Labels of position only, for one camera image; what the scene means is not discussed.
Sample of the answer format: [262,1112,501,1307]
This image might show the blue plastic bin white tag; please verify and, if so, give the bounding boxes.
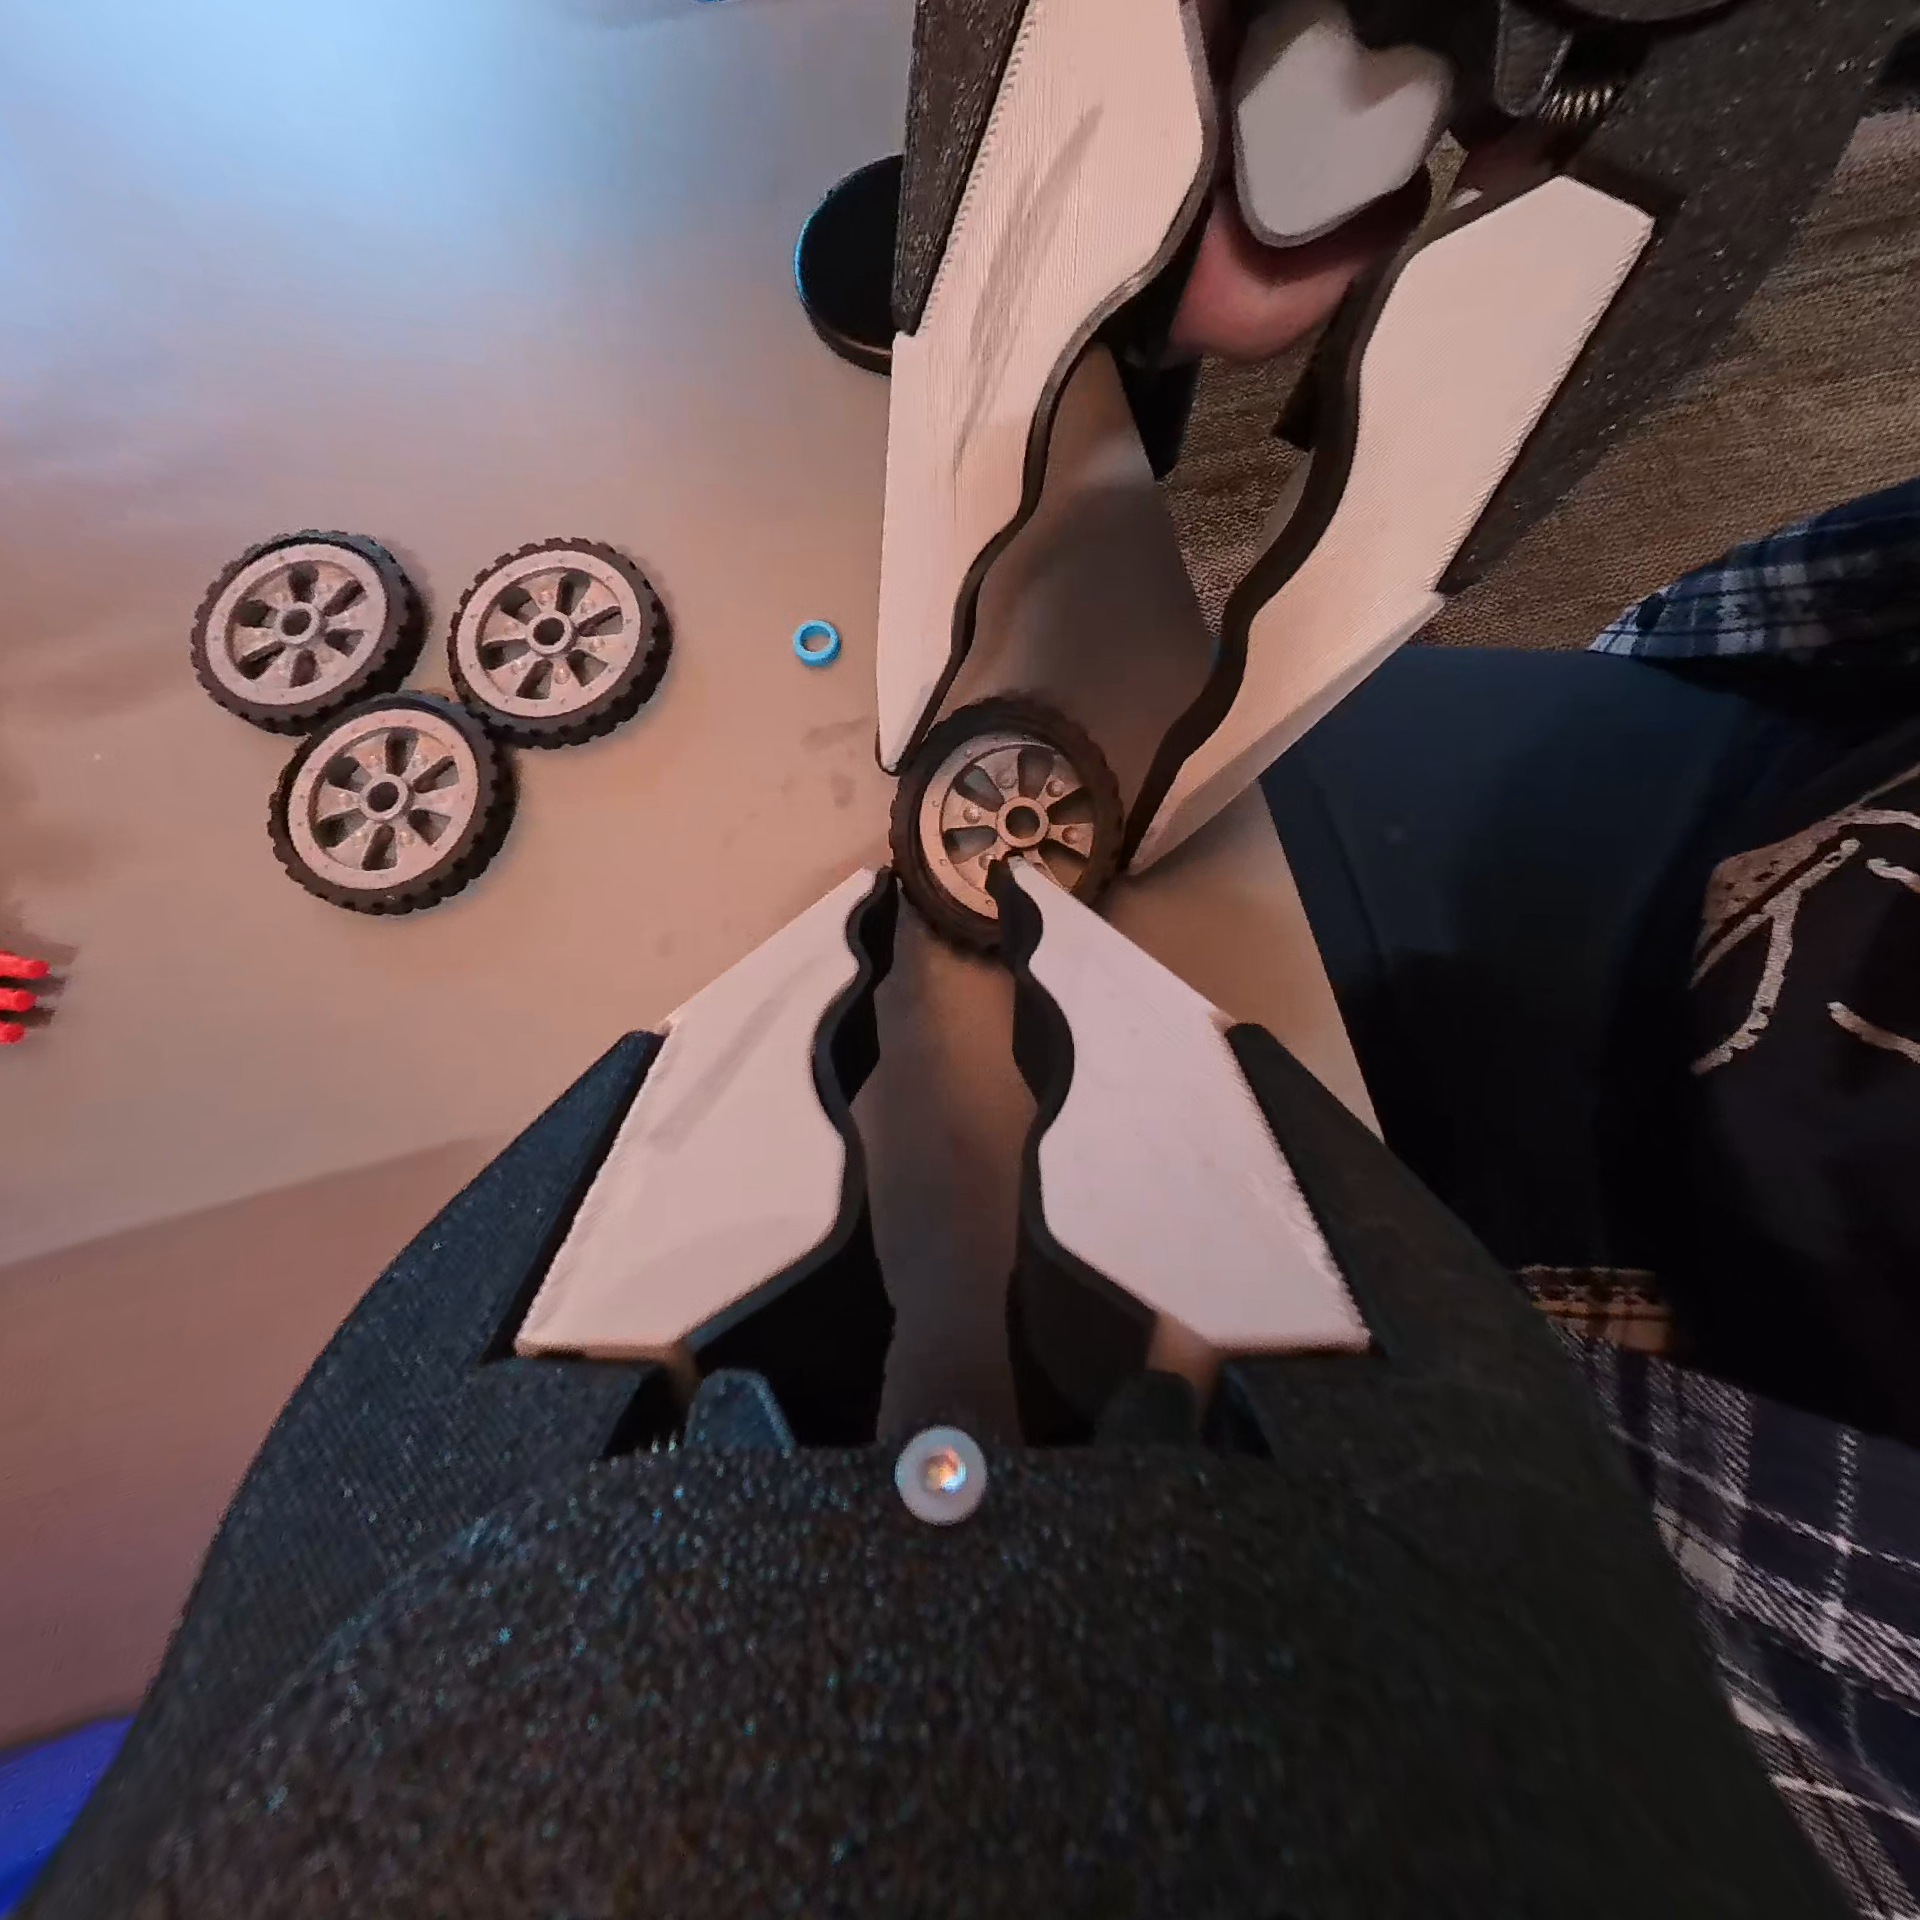
[0,1709,136,1920]

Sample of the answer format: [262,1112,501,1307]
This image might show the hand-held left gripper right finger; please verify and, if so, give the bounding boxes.
[990,862,1373,1450]

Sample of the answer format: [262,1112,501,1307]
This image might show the person's plaid shirt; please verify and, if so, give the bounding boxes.
[1515,481,1920,1920]

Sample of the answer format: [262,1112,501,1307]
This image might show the person's dark trousers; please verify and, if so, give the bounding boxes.
[1259,644,1802,1354]

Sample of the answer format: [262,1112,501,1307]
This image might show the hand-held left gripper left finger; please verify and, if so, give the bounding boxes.
[514,864,902,1450]

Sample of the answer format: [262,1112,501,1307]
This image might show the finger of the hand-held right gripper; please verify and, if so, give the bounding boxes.
[872,0,1221,774]
[1125,177,1656,876]

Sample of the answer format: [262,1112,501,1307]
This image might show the person's right hand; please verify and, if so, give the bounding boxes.
[1175,201,1402,365]

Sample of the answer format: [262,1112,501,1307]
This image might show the black desk clamp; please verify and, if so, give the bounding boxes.
[796,154,904,377]

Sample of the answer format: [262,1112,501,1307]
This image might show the person's dark printed t-shirt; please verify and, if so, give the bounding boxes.
[1679,720,1920,1443]

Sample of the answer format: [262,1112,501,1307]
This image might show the grey toy wheel black tyre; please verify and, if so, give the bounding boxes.
[270,692,511,916]
[886,697,1127,953]
[447,538,675,750]
[190,529,430,736]

